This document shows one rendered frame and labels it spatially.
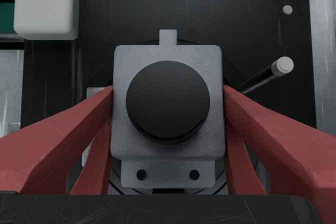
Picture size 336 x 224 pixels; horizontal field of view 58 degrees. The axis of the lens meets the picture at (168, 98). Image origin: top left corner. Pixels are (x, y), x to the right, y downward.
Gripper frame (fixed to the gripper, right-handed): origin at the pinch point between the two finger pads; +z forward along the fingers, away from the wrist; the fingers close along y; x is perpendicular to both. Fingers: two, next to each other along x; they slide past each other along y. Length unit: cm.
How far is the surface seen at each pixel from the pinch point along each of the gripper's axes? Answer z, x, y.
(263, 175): 6.1, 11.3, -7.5
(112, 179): 4.7, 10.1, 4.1
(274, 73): 3.1, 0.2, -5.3
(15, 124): 9.1, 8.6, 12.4
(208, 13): 15.0, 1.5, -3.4
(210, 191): 4.1, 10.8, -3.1
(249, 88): 6.6, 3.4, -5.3
